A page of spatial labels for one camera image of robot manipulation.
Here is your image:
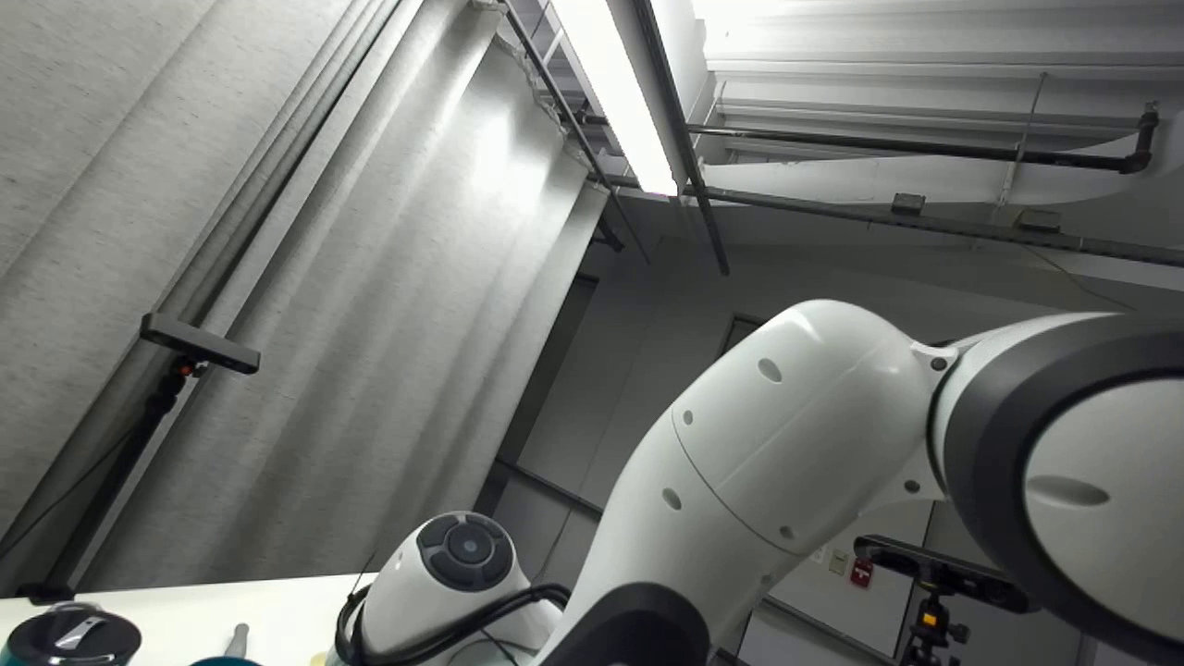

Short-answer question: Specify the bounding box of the black bar camera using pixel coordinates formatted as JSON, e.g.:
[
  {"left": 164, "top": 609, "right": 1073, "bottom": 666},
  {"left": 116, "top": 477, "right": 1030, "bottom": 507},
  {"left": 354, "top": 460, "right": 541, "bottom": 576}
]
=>
[{"left": 138, "top": 312, "right": 268, "bottom": 376}]

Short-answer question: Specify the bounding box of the black camera tripod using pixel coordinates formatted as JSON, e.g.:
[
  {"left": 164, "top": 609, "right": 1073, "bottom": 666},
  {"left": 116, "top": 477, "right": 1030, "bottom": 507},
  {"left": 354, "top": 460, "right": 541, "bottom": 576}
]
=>
[{"left": 27, "top": 354, "right": 210, "bottom": 607}]

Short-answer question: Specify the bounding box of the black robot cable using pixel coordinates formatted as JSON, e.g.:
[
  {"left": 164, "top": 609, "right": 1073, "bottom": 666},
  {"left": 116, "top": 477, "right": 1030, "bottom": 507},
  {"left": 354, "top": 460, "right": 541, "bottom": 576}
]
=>
[{"left": 330, "top": 576, "right": 575, "bottom": 666}]

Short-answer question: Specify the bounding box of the grey backdrop curtain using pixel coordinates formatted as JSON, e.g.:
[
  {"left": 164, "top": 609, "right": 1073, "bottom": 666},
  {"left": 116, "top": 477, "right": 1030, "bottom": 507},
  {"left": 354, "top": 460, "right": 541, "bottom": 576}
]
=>
[{"left": 0, "top": 0, "right": 609, "bottom": 600}]

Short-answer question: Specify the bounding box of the dark camera with orange light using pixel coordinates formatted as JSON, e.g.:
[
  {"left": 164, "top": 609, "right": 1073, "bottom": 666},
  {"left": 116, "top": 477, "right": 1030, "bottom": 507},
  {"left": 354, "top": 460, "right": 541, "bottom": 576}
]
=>
[{"left": 846, "top": 528, "right": 1042, "bottom": 617}]

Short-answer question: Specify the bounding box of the black camera support arm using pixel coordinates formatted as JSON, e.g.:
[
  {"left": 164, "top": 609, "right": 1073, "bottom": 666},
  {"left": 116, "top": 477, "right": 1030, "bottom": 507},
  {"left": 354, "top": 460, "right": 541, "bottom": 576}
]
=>
[{"left": 890, "top": 587, "right": 978, "bottom": 666}]

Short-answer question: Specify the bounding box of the ceiling light fixture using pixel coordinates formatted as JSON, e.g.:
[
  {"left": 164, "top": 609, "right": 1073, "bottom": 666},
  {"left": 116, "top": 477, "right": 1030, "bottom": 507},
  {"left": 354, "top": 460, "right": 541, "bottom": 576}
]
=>
[{"left": 541, "top": 0, "right": 694, "bottom": 201}]

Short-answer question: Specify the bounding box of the dark ceiling pipe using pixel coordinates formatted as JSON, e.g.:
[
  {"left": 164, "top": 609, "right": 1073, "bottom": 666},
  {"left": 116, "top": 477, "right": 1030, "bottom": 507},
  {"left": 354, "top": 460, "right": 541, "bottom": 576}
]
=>
[{"left": 687, "top": 109, "right": 1167, "bottom": 179}]

